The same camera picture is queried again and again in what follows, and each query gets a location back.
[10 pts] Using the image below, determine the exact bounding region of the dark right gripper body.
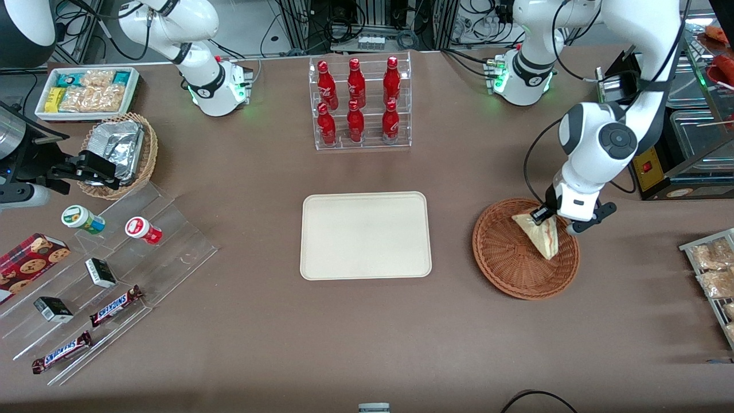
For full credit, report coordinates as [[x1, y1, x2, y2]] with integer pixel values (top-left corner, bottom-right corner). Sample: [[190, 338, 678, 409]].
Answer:
[[0, 131, 72, 194]]

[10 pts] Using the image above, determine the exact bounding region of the triangle sandwich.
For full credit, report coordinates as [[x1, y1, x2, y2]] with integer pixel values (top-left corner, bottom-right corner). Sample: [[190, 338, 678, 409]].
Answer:
[[512, 212, 560, 260]]

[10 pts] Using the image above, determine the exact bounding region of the light tan wicker basket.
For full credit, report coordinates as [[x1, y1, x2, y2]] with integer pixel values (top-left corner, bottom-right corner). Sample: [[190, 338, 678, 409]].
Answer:
[[76, 112, 159, 200]]

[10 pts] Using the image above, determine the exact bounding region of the brown round wicker basket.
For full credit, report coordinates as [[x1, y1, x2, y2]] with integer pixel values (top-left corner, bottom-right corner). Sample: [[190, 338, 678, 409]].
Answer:
[[472, 198, 580, 301]]

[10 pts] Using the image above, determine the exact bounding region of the cream rectangular tray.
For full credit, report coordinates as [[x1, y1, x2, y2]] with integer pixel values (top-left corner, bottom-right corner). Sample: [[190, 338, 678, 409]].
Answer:
[[300, 192, 432, 281]]

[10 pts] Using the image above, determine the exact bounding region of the silver foil pack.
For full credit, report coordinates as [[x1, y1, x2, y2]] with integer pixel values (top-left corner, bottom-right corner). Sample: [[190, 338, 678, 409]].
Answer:
[[87, 119, 145, 185]]

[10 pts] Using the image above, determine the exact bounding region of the green lid white cup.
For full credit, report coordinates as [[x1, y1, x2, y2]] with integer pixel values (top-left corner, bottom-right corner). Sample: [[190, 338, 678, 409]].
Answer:
[[61, 205, 106, 235]]

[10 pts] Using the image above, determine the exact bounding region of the clear cracker bag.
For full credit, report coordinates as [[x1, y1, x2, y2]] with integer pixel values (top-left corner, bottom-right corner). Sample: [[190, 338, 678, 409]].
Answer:
[[59, 85, 128, 113], [79, 69, 115, 89]]

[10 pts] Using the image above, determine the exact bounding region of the red lid white cup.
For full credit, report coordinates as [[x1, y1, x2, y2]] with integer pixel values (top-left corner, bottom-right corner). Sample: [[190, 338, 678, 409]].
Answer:
[[125, 216, 163, 246]]

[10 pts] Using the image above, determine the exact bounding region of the white rectangular snack bin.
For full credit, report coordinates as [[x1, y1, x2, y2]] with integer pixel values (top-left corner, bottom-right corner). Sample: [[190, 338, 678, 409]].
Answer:
[[34, 67, 141, 122]]

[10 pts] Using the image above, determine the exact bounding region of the black food warmer yellow panel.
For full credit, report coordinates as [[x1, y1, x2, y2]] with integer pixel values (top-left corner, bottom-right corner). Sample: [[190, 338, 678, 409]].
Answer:
[[596, 11, 734, 201]]

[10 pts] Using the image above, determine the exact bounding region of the small black carton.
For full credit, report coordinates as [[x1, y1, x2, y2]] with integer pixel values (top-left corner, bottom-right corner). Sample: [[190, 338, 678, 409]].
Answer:
[[85, 258, 117, 289], [33, 297, 74, 323]]

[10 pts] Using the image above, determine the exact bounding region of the clear acrylic stepped display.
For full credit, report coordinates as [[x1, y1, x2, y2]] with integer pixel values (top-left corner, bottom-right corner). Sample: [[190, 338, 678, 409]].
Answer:
[[0, 181, 219, 386]]

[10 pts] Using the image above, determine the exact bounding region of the red plaid cookie box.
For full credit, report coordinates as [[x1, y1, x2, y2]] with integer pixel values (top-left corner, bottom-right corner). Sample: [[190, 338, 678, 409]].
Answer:
[[0, 233, 71, 305]]

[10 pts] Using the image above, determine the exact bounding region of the Snickers chocolate bar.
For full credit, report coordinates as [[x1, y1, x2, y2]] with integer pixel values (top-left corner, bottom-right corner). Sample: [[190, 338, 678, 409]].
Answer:
[[32, 331, 93, 375], [89, 285, 144, 328]]

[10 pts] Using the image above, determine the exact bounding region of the steel warmer pan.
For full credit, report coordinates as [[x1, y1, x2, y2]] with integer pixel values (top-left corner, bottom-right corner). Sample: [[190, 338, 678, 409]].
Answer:
[[665, 57, 713, 107], [670, 109, 734, 173]]

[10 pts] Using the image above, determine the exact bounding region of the red soda bottle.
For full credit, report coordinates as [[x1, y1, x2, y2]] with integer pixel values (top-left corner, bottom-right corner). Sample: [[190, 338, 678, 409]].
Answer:
[[381, 100, 400, 142], [317, 103, 337, 145], [346, 100, 365, 143], [347, 58, 366, 108], [382, 56, 401, 106], [317, 61, 339, 111]]

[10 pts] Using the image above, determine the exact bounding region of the clear acrylic bottle rack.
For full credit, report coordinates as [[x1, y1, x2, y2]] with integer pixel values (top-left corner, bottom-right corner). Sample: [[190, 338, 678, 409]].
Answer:
[[309, 52, 412, 151]]

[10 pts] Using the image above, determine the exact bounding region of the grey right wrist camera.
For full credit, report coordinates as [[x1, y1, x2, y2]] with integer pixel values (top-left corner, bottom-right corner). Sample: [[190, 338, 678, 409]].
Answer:
[[0, 184, 50, 211]]

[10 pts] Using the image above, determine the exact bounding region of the black looped cable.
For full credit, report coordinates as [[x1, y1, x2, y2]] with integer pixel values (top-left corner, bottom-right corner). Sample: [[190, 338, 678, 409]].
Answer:
[[501, 390, 577, 413]]

